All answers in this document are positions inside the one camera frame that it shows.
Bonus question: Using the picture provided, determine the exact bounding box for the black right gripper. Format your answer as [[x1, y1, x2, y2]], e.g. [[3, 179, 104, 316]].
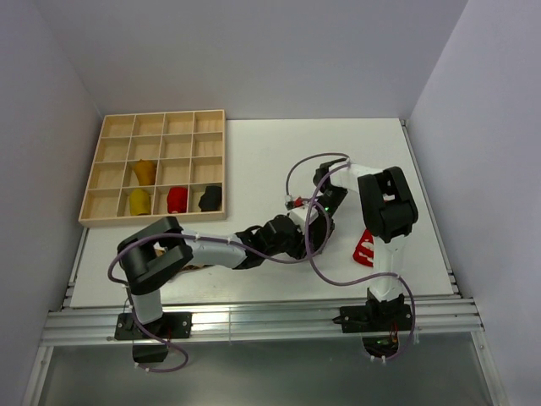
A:
[[308, 186, 349, 252]]

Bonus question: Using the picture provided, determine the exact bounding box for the mustard yellow striped sock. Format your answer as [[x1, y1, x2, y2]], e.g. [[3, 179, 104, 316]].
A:
[[133, 160, 156, 186]]

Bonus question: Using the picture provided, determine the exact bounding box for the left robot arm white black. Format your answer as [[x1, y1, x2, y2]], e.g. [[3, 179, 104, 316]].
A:
[[117, 215, 304, 337]]

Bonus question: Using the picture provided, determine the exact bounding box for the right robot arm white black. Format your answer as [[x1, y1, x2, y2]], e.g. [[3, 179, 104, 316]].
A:
[[313, 159, 418, 333]]

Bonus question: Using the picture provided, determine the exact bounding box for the red white fluffy sock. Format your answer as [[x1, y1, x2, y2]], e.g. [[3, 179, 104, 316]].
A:
[[352, 229, 374, 267]]

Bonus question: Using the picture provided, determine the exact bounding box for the rolled black sock in tray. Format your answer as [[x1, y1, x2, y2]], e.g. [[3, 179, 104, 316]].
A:
[[198, 184, 222, 212]]

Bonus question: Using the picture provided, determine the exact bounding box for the rolled red sock in tray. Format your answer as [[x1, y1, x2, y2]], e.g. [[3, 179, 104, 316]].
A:
[[167, 186, 189, 214]]

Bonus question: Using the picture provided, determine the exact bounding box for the brown argyle sock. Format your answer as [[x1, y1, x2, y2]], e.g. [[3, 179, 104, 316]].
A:
[[155, 250, 211, 272]]

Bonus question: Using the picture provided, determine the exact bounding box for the wooden compartment tray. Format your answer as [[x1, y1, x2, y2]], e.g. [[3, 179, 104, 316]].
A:
[[79, 109, 226, 228]]

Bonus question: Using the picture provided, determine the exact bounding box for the rolled mustard sock in tray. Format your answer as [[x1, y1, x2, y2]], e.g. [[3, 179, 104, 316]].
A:
[[128, 189, 151, 216]]

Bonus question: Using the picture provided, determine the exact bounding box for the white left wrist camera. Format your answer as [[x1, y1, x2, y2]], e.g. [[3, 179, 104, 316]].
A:
[[287, 205, 326, 234]]

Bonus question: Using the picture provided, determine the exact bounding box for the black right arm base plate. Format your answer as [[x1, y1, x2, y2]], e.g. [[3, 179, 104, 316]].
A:
[[332, 304, 413, 333]]

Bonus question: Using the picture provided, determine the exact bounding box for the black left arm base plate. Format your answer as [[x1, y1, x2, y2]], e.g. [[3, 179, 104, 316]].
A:
[[114, 312, 192, 341]]

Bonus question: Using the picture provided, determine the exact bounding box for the aluminium rail frame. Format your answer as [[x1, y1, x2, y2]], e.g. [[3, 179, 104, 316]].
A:
[[24, 118, 508, 405]]

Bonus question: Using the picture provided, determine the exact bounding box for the black box under rail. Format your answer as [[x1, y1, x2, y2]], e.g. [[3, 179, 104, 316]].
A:
[[132, 344, 168, 365]]

